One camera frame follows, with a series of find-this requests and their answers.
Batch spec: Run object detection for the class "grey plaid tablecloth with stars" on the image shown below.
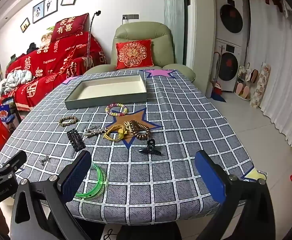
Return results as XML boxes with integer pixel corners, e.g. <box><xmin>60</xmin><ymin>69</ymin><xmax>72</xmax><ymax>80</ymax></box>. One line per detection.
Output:
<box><xmin>0</xmin><ymin>69</ymin><xmax>267</xmax><ymax>227</ymax></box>

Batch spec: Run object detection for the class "red printed pillow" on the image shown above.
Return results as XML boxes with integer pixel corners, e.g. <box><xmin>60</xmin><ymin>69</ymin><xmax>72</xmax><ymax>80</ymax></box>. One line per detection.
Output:
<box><xmin>50</xmin><ymin>13</ymin><xmax>89</xmax><ymax>43</ymax></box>

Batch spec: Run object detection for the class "grey tray with cream lining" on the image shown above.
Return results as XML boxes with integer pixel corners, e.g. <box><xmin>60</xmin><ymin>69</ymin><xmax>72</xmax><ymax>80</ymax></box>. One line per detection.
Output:
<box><xmin>64</xmin><ymin>74</ymin><xmax>148</xmax><ymax>110</ymax></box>

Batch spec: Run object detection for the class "large brown bead bracelet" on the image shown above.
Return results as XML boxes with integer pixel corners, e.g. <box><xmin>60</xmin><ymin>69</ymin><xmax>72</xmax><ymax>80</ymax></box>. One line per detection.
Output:
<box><xmin>128</xmin><ymin>120</ymin><xmax>152</xmax><ymax>140</ymax></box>

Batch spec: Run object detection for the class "grey white crumpled cloth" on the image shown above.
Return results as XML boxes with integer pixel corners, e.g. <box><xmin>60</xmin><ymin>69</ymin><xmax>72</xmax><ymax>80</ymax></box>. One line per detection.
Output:
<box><xmin>0</xmin><ymin>69</ymin><xmax>34</xmax><ymax>95</ymax></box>

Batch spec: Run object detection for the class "red broom and dustpan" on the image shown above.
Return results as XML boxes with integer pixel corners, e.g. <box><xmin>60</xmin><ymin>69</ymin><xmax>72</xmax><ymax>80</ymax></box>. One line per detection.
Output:
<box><xmin>210</xmin><ymin>44</ymin><xmax>227</xmax><ymax>103</ymax></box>

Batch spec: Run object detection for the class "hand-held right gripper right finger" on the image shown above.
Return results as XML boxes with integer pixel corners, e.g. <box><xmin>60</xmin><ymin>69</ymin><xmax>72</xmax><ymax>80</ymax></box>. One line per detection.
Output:
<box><xmin>194</xmin><ymin>150</ymin><xmax>283</xmax><ymax>240</ymax></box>

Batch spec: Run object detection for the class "yellow cord with pendant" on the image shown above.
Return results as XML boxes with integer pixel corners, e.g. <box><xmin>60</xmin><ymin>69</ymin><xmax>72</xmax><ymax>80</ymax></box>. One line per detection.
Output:
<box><xmin>103</xmin><ymin>124</ymin><xmax>126</xmax><ymax>142</ymax></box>

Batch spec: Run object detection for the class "large double picture frame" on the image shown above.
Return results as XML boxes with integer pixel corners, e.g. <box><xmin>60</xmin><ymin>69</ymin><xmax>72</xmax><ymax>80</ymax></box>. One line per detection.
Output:
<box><xmin>32</xmin><ymin>0</ymin><xmax>59</xmax><ymax>24</ymax></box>

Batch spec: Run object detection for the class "white curtain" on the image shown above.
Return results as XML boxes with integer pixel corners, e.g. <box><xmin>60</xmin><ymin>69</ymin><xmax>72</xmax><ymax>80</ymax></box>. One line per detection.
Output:
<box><xmin>248</xmin><ymin>0</ymin><xmax>292</xmax><ymax>148</ymax></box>

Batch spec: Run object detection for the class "black claw hair clip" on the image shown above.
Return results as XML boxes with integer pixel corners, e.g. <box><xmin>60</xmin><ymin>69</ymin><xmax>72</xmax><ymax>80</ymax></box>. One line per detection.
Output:
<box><xmin>139</xmin><ymin>139</ymin><xmax>162</xmax><ymax>155</ymax></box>

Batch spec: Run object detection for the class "silver chain with white bead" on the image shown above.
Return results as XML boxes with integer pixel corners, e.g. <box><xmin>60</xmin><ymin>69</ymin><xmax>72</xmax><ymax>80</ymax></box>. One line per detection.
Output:
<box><xmin>77</xmin><ymin>125</ymin><xmax>109</xmax><ymax>138</ymax></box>

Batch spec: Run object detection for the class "red embroidered cushion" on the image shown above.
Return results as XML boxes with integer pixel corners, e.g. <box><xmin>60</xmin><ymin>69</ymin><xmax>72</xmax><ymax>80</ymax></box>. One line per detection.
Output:
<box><xmin>115</xmin><ymin>39</ymin><xmax>154</xmax><ymax>70</ymax></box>

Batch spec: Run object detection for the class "small picture frame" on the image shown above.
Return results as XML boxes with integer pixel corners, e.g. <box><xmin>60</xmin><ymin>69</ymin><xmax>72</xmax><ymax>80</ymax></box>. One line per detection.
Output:
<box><xmin>20</xmin><ymin>17</ymin><xmax>31</xmax><ymax>33</ymax></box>

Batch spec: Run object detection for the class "white washing machine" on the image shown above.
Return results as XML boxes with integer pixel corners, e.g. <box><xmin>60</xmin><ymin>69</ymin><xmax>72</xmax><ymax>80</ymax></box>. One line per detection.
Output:
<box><xmin>214</xmin><ymin>39</ymin><xmax>242</xmax><ymax>92</ymax></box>

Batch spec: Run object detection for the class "white dryer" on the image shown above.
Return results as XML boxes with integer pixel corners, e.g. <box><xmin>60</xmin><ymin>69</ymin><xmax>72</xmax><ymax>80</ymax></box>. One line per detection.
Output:
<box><xmin>215</xmin><ymin>0</ymin><xmax>248</xmax><ymax>47</ymax></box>

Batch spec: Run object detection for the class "green leather armchair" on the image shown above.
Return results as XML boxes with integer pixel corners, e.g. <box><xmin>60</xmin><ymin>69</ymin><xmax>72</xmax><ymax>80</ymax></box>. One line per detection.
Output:
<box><xmin>82</xmin><ymin>21</ymin><xmax>196</xmax><ymax>83</ymax></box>

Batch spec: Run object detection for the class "blue printed box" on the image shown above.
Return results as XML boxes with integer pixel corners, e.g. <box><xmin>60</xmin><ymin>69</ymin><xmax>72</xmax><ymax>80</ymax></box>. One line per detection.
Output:
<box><xmin>0</xmin><ymin>104</ymin><xmax>12</xmax><ymax>123</ymax></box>

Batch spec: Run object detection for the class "rack of slippers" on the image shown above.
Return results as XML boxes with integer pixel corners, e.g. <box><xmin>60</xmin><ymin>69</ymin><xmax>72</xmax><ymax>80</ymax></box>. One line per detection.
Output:
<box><xmin>234</xmin><ymin>62</ymin><xmax>260</xmax><ymax>102</ymax></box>

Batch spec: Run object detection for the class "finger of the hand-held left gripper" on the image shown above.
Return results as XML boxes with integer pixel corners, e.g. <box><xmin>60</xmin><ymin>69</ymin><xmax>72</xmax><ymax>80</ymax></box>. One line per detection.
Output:
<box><xmin>0</xmin><ymin>150</ymin><xmax>27</xmax><ymax>180</ymax></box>

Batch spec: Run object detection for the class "black rhinestone hair clip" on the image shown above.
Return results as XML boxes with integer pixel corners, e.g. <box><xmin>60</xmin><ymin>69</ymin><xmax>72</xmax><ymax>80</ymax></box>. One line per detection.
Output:
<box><xmin>66</xmin><ymin>129</ymin><xmax>86</xmax><ymax>152</ymax></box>

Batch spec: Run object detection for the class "colourful bead bracelet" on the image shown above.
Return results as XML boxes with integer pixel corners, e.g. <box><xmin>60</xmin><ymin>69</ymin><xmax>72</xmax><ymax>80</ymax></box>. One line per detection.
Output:
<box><xmin>105</xmin><ymin>103</ymin><xmax>128</xmax><ymax>117</ymax></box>

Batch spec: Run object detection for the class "small brown bead bracelet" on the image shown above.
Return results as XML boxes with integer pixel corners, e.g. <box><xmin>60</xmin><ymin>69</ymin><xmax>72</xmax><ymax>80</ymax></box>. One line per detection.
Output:
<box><xmin>59</xmin><ymin>116</ymin><xmax>78</xmax><ymax>127</ymax></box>

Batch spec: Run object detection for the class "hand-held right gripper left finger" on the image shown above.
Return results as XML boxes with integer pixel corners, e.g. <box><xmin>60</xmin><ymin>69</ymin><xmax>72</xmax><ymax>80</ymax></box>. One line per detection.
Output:
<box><xmin>10</xmin><ymin>150</ymin><xmax>93</xmax><ymax>240</ymax></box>

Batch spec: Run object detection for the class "phone stand pole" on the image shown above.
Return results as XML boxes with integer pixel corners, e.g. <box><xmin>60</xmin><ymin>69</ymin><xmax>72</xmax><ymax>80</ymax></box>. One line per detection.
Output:
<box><xmin>86</xmin><ymin>10</ymin><xmax>101</xmax><ymax>58</ymax></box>

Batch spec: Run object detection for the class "green plastic bangle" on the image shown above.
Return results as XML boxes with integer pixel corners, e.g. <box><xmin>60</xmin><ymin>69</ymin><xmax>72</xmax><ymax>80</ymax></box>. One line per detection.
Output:
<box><xmin>75</xmin><ymin>162</ymin><xmax>109</xmax><ymax>200</ymax></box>

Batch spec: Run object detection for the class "red printed blanket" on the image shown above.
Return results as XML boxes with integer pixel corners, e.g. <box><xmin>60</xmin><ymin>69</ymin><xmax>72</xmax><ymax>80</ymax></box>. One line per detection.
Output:
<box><xmin>0</xmin><ymin>31</ymin><xmax>108</xmax><ymax>112</ymax></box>

